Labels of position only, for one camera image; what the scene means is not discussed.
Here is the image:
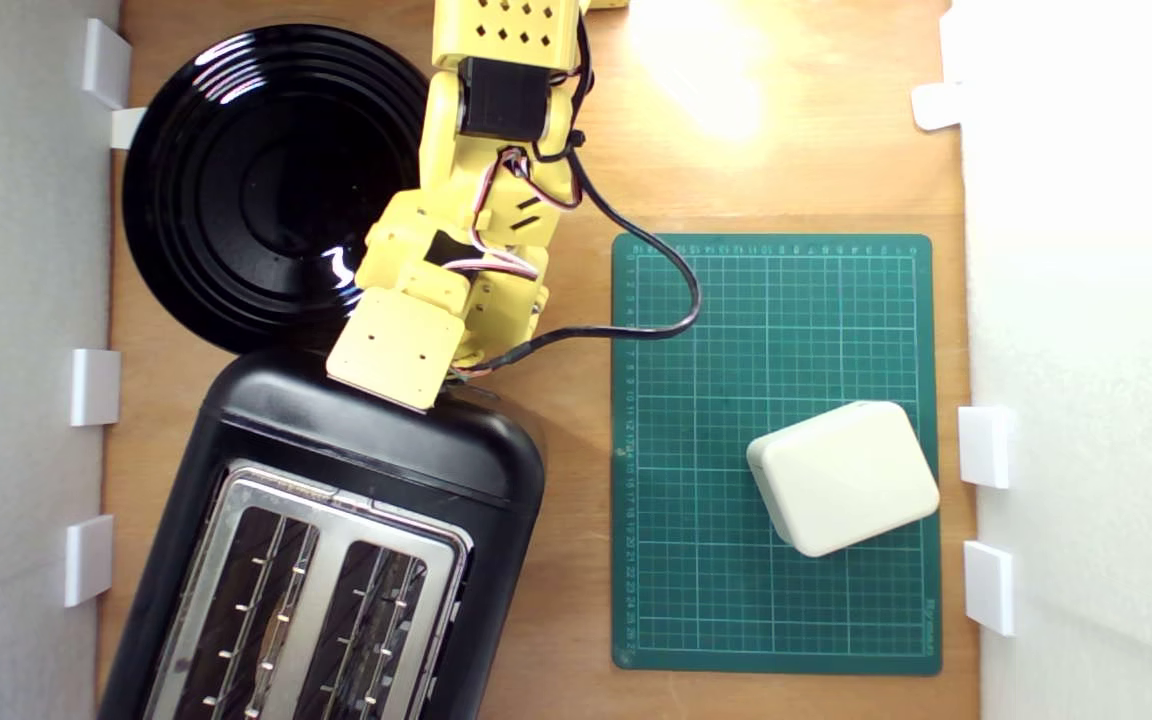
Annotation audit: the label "yellow camera mount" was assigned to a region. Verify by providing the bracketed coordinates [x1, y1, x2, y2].
[325, 287, 468, 414]

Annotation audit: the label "black two-slot toaster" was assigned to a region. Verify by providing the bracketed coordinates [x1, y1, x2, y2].
[96, 345, 548, 720]

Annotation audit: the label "red white servo wires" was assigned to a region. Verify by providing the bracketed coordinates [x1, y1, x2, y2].
[444, 146, 583, 278]

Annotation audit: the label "black camera cable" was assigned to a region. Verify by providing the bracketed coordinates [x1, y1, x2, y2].
[450, 15, 704, 380]

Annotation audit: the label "black round plate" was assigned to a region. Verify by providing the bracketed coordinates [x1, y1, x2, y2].
[121, 22, 433, 357]

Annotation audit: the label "white wall clip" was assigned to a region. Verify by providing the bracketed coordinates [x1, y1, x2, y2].
[83, 18, 133, 110]
[964, 540, 1018, 638]
[70, 348, 123, 428]
[64, 515, 115, 608]
[958, 404, 1016, 490]
[111, 106, 148, 151]
[911, 82, 967, 133]

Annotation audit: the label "white block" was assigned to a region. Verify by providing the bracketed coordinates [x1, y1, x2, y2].
[746, 400, 941, 559]

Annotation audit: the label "green cutting mat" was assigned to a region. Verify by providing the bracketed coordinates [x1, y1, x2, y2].
[611, 233, 944, 676]

